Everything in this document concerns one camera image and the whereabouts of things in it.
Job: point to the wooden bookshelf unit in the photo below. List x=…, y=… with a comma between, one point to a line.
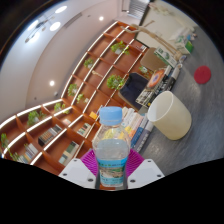
x=96, y=83

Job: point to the white vase with flowers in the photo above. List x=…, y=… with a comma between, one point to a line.
x=161, y=9

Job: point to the flat round red coaster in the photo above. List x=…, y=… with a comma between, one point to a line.
x=202, y=74

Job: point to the white desk partition panel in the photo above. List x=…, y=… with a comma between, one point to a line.
x=166, y=25

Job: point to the small green white carton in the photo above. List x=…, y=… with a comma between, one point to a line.
x=165, y=56

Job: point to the clear blue-capped water bottle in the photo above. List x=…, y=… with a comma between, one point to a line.
x=111, y=150

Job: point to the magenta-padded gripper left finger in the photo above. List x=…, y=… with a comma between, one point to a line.
x=77, y=171

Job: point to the grey window curtain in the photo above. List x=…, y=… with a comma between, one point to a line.
x=137, y=8

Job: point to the wooden artist mannequin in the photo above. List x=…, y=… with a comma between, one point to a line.
x=160, y=38

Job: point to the ceiling lights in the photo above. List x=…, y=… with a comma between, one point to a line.
x=55, y=26

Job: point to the white flat box stack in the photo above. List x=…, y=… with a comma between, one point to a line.
x=185, y=33

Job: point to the colourful book stack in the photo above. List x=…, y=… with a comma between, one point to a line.
x=136, y=125

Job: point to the dark office chair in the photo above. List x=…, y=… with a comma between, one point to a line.
x=133, y=90

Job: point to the dark book stack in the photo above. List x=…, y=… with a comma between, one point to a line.
x=160, y=83

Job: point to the cream ceramic mug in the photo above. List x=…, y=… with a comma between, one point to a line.
x=171, y=120

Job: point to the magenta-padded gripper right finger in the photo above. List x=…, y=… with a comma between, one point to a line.
x=146, y=171

